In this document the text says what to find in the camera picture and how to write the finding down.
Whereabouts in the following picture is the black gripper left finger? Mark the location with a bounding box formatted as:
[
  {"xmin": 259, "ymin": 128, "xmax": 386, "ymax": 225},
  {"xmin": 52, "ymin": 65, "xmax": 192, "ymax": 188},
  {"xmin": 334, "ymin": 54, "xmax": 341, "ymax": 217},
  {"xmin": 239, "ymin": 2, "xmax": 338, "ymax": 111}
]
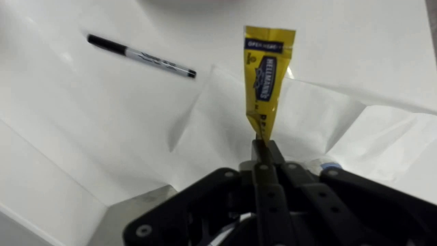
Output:
[{"xmin": 121, "ymin": 139, "xmax": 298, "ymax": 246}]

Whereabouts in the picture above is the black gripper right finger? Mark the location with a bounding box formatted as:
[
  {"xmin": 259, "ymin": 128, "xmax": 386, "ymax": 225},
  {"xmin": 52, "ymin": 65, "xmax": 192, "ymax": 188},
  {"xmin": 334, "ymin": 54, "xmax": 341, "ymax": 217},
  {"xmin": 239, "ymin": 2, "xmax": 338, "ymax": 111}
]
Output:
[{"xmin": 263, "ymin": 139, "xmax": 437, "ymax": 246}]

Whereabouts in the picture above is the yellow snack bar wrapper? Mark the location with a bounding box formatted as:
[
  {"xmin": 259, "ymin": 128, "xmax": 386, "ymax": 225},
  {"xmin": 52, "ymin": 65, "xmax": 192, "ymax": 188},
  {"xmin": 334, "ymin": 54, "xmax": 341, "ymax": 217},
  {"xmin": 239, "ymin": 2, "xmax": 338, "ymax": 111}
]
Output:
[{"xmin": 243, "ymin": 24, "xmax": 298, "ymax": 141}]

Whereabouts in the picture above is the white folded paper sheet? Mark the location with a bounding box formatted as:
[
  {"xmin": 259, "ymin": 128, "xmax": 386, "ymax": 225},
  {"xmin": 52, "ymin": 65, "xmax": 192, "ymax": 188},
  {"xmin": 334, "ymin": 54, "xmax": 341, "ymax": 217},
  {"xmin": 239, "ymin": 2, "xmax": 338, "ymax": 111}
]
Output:
[{"xmin": 166, "ymin": 62, "xmax": 437, "ymax": 192}]

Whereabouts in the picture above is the black capped marker pen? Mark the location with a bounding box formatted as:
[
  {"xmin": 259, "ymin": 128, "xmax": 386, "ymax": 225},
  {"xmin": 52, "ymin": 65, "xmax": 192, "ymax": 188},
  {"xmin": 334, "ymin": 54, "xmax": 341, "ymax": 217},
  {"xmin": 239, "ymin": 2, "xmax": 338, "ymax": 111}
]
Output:
[{"xmin": 86, "ymin": 32, "xmax": 198, "ymax": 79}]

